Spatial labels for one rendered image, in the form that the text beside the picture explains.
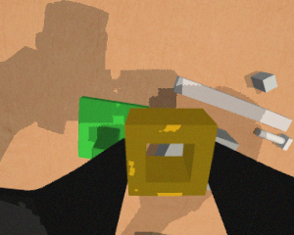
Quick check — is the olive-gold square nut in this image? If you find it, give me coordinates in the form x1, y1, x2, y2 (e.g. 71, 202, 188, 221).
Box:
124, 108, 218, 196

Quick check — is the grey metal bolt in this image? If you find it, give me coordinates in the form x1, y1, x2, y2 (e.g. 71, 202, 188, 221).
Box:
256, 128, 293, 151

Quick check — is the grey box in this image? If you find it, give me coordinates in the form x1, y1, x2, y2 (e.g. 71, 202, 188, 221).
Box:
155, 128, 239, 156

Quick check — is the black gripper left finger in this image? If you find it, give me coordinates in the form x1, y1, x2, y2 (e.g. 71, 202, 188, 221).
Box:
0, 138, 127, 235

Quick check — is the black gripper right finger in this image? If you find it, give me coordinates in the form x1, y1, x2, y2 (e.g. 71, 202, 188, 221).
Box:
208, 141, 294, 235

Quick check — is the small grey cube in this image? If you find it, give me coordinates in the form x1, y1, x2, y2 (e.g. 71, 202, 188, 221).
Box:
251, 71, 277, 93

